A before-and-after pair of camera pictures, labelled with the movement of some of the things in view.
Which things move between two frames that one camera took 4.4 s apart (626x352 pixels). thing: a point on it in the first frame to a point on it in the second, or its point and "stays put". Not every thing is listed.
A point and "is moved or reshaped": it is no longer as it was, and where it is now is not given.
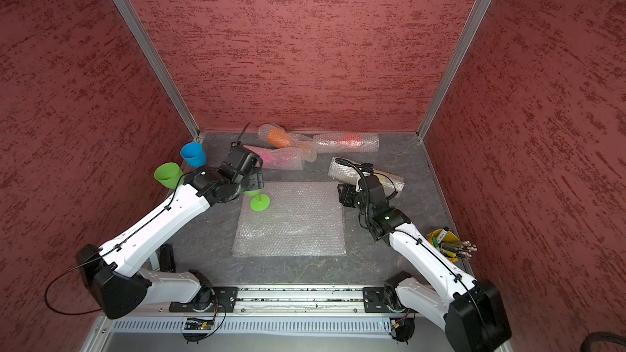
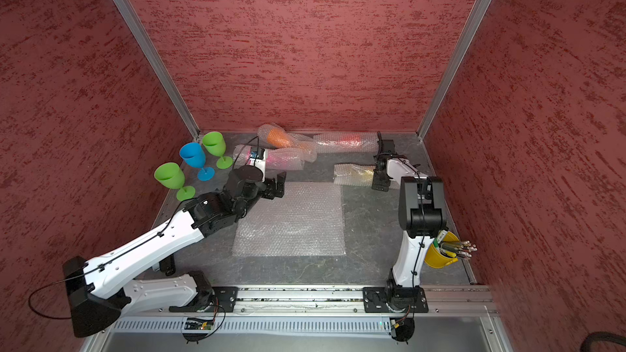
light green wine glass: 169,174 stays put
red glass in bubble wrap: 341,143 stays put
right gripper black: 346,195 to 379,183
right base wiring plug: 402,328 stays put
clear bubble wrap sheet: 304,219 stays put
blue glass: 194,154 stays put
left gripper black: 257,180 to 270,192
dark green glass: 258,202 is moved or reshaped
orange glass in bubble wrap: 274,135 stays put
